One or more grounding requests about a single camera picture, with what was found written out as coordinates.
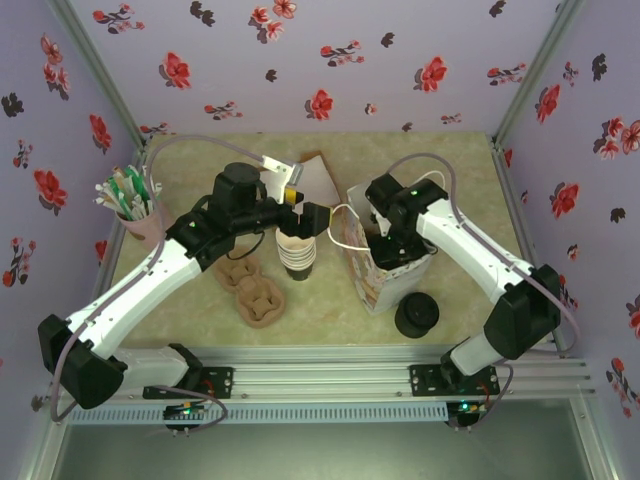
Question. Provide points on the aluminium side rail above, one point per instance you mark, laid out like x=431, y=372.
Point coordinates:
x=514, y=200

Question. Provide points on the stack of paper cups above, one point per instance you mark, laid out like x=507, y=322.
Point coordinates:
x=297, y=257

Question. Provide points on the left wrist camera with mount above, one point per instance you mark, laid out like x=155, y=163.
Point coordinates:
x=280, y=172

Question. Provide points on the green paper-wrapped straw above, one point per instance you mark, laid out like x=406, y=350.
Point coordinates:
x=135, y=182
x=118, y=195

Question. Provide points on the brown pulp cup carrier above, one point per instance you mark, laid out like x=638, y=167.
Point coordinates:
x=250, y=290

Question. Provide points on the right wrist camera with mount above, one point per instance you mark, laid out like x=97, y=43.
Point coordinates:
x=379, y=223

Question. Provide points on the tan paper-wrapped straw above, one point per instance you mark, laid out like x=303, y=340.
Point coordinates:
x=119, y=176

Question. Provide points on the pink straw holder cup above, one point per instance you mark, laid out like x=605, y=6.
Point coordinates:
x=140, y=227

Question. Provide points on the white napkins on brown paper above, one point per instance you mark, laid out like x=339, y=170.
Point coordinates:
x=312, y=155

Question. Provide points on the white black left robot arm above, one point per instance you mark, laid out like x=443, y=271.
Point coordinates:
x=145, y=290

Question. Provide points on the black controller board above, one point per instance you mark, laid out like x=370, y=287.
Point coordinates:
x=185, y=412
x=465, y=410

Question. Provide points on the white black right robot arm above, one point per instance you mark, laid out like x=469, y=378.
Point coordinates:
x=475, y=250

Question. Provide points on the white paper-wrapped straw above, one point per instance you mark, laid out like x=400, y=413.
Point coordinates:
x=148, y=185
x=107, y=201
x=157, y=192
x=105, y=189

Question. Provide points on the aluminium front rail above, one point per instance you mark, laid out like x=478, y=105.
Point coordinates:
x=325, y=370

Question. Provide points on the aluminium corner post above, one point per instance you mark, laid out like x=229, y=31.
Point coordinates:
x=539, y=65
x=97, y=65

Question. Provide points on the stack of black lids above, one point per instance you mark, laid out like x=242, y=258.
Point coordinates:
x=417, y=315

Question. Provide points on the white napkin stack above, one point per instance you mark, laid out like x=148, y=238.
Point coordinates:
x=317, y=180

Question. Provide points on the white patterned paper bag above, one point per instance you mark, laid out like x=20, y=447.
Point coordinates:
x=365, y=280

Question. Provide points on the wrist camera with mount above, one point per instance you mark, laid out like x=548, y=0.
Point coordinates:
x=379, y=223
x=280, y=172

